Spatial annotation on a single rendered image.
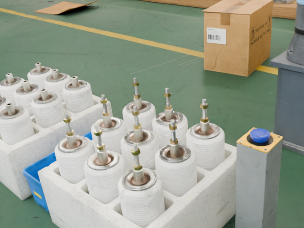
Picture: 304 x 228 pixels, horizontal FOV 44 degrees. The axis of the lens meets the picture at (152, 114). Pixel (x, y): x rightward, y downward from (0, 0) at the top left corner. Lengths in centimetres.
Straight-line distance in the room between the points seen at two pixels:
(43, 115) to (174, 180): 53
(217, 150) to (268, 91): 84
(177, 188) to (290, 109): 55
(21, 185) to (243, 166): 69
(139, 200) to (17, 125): 53
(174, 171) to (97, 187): 18
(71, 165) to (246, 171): 42
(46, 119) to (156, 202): 55
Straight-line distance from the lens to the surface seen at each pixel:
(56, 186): 99
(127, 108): 110
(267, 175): 83
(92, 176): 87
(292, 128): 133
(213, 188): 93
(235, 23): 182
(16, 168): 120
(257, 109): 160
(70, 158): 95
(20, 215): 122
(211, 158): 95
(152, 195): 80
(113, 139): 101
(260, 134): 81
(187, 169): 87
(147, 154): 93
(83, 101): 129
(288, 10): 282
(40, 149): 122
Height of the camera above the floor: 76
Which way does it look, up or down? 29 degrees down
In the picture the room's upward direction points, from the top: 6 degrees counter-clockwise
